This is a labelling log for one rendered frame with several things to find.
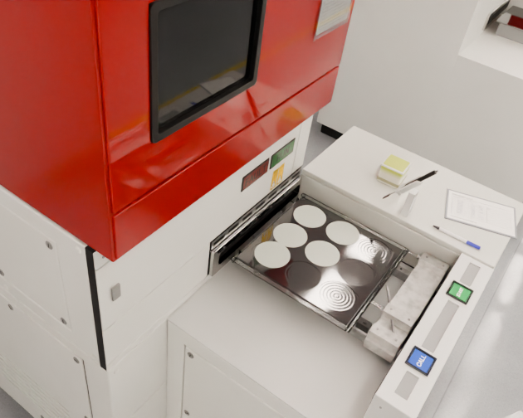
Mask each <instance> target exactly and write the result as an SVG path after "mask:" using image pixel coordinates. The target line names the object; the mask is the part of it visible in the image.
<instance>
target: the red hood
mask: <svg viewBox="0 0 523 418"><path fill-rule="evenodd" d="M354 1H355V0H0V185H2V186H3V187H5V188H6V189H7V190H8V191H10V192H12V193H13V194H14V195H16V196H17V197H19V198H21V199H22V200H23V201H24V202H26V203H27V204H29V205H30V206H32V207H34V208H35V209H36V210H38V211H39V212H40V213H42V214H43V215H45V216H46V217H48V218H49V219H51V220H52V221H54V222H55V223H56V224H57V225H59V226H61V227H62V228H64V229H65V230H67V231H69V232H70V233H71V234H72V235H73V236H75V237H77V238H78V239H80V240H81V241H83V242H84V243H86V244H87V245H88V246H90V247H91V248H92V249H94V250H96V251H97V252H99V253H100V254H102V255H103V256H104V257H105V258H107V259H108V260H110V261H112V262H115V261H116V260H118V259H119V258H120V257H121V256H122V255H124V254H125V253H127V252H128V251H130V250H131V249H133V248H134V247H135V246H137V245H138V244H139V243H140V242H141V241H143V240H144V239H146V238H147V237H148V236H150V235H152V234H153V233H154V232H156V231H157V230H158V229H159V228H160V227H162V226H163V225H165V224H166V223H167V222H169V221H170V220H172V219H173V218H175V217H176V216H177V215H178V214H179V213H181V212H182V211H184V210H185V209H186V208H188V207H189V206H191V205H192V204H193V203H195V202H196V201H197V200H198V199H200V198H201V197H203V196H204V195H205V194H207V193H208V192H210V191H211V190H212V189H214V188H215V187H216V186H217V185H219V184H220V183H221V182H223V181H224V180H226V179H227V178H228V177H230V176H231V175H233V174H234V173H235V172H236V171H237V170H239V169H240V168H242V167H243V166H245V165H246V164H247V163H249V162H250V161H252V160H253V159H254V158H255V157H256V156H258V155H259V154H260V153H262V152H264V151H265V150H266V149H268V148H269V147H271V146H272V145H273V144H274V143H275V142H277V141H278V140H279V139H281V138H282V137H284V136H285V135H287V134H288V133H290V132H291V131H292V130H293V129H294V128H296V127H297V126H298V125H300V124H301V123H303V122H304V121H305V120H307V119H308V118H309V117H311V116H312V115H313V114H315V113H316V112H317V111H319V110H320V109H322V108H323V107H324V106H326V105H327V104H328V103H329V102H331V100H332V96H333V93H334V88H335V82H336V79H337V75H338V71H339V68H340V61H341V57H342V54H343V50H344V46H345V40H346V36H347V32H348V29H349V22H350V18H351V15H352V11H353V7H354Z"/></svg>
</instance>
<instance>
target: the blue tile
mask: <svg viewBox="0 0 523 418"><path fill-rule="evenodd" d="M433 360H434V359H432V358H430V357H429V356H427V355H426V354H424V353H422V352H420V351H419V350H417V349H416V348H415V350H414V352H413V354H412V356H411V357H410V358H409V360H408V362H410V363H411V364H413V365H414V366H415V367H417V368H419V369H421V370H422V371H424V372H426V373H427V372H428V369H429V368H430V367H431V365H432V363H433Z"/></svg>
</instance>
